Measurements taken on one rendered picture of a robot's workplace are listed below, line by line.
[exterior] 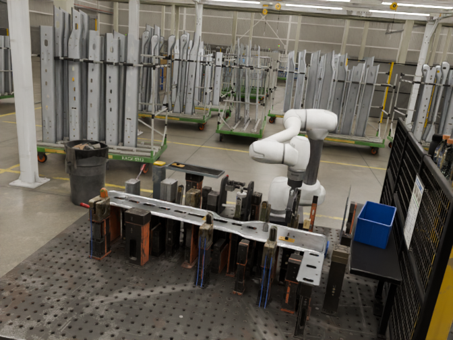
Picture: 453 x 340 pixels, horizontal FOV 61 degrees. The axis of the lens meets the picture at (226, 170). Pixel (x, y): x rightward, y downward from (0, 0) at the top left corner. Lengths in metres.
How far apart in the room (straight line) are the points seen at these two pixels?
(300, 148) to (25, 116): 4.18
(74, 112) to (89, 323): 4.96
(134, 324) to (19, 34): 4.12
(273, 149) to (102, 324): 1.12
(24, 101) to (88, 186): 1.39
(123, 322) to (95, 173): 3.00
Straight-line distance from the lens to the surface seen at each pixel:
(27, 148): 5.56
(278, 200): 2.74
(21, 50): 5.38
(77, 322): 1.97
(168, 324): 1.92
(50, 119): 6.49
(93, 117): 6.46
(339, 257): 1.95
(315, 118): 2.38
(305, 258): 1.93
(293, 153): 1.86
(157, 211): 2.26
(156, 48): 9.89
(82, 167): 4.69
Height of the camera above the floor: 1.92
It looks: 17 degrees down
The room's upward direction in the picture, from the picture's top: 5 degrees clockwise
